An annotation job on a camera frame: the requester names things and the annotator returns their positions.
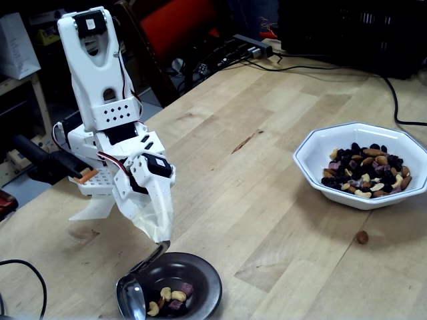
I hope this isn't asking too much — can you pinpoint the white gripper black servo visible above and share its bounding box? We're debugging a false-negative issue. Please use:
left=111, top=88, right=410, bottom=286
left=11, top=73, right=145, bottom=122
left=112, top=151, right=177, bottom=243

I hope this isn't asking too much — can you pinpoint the bent metal spoon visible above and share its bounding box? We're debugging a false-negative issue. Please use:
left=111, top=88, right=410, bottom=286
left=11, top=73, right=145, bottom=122
left=115, top=240, right=171, bottom=320

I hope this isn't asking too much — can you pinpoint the scooped trail mix portion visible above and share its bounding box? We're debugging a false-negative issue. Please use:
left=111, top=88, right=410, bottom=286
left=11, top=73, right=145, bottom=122
left=146, top=282, right=195, bottom=317

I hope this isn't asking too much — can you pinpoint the white octagonal bowl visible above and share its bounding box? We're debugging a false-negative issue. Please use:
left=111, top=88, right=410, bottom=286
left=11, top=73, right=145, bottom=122
left=292, top=121, right=427, bottom=211

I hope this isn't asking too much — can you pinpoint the dark brown plate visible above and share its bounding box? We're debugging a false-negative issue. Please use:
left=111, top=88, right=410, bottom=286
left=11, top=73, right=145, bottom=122
left=117, top=252, right=224, bottom=319

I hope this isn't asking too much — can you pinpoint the beige tape wrap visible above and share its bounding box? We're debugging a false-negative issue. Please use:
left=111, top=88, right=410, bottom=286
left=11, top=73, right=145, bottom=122
left=131, top=189, right=174, bottom=243

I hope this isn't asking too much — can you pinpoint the beige tape strip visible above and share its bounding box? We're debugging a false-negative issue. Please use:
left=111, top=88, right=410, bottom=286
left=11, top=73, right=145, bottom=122
left=68, top=193, right=118, bottom=221

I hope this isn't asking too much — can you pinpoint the black clamp orange tip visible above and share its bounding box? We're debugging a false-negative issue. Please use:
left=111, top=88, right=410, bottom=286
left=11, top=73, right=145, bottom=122
left=13, top=135, right=97, bottom=184

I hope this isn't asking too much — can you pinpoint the red plastic object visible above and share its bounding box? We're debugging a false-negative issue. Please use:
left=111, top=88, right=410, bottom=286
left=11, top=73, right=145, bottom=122
left=0, top=188, right=19, bottom=221

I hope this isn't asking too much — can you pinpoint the red chair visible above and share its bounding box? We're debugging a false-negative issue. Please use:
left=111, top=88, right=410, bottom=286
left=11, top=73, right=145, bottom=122
left=113, top=0, right=234, bottom=107

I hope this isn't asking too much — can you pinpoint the light wooden shelf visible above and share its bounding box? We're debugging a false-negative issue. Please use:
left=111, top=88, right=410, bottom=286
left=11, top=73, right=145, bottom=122
left=0, top=71, right=53, bottom=134

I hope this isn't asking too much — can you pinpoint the yellow tool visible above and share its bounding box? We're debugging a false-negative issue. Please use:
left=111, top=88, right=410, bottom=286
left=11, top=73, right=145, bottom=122
left=36, top=29, right=61, bottom=45

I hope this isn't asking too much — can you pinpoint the black usb hub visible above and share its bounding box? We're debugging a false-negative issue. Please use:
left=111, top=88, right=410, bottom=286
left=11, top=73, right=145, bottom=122
left=232, top=33, right=274, bottom=58

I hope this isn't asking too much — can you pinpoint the trail mix heap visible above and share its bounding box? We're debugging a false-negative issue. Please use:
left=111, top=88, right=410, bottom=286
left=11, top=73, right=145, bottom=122
left=321, top=142, right=413, bottom=199

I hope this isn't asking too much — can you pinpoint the black plastic crate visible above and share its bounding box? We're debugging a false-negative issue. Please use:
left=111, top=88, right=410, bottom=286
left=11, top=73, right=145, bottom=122
left=276, top=0, right=427, bottom=80

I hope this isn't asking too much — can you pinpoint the black cable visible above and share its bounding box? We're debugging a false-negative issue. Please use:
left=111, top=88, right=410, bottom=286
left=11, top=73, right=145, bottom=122
left=245, top=53, right=427, bottom=127
left=0, top=259, right=48, bottom=319

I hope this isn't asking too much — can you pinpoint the red wire bundle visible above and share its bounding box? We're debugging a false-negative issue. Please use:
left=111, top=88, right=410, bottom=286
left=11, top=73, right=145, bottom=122
left=259, top=15, right=278, bottom=38

